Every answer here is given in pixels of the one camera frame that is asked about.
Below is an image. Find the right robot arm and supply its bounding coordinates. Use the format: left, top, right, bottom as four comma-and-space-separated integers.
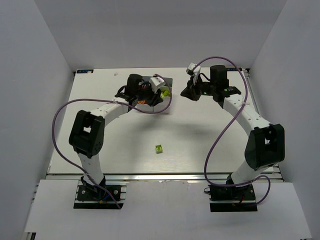
180, 63, 285, 187

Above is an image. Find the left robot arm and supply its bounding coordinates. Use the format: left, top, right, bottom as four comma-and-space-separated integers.
68, 73, 167, 199

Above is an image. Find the white right divided container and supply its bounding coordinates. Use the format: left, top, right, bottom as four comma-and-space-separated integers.
153, 77, 173, 114

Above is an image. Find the blue table label right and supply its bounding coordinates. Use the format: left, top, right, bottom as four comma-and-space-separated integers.
226, 67, 243, 72

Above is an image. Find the blue table label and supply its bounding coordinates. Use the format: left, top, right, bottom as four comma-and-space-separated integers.
76, 69, 94, 74
226, 67, 243, 72

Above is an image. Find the blue table label left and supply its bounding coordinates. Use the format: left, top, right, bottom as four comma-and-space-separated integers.
76, 69, 94, 74

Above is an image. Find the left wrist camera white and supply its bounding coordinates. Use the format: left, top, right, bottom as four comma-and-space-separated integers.
148, 76, 166, 93

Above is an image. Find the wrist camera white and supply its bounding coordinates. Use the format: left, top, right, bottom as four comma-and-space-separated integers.
148, 76, 166, 93
186, 62, 201, 85

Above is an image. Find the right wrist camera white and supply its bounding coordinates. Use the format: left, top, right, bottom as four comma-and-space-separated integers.
186, 62, 201, 85

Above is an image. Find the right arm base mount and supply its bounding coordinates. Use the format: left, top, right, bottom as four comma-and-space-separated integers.
204, 184, 258, 213

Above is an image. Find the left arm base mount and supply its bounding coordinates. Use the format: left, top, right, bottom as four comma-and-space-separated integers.
73, 181, 127, 210

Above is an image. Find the aluminium rail front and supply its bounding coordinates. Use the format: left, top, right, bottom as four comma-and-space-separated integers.
46, 171, 236, 182

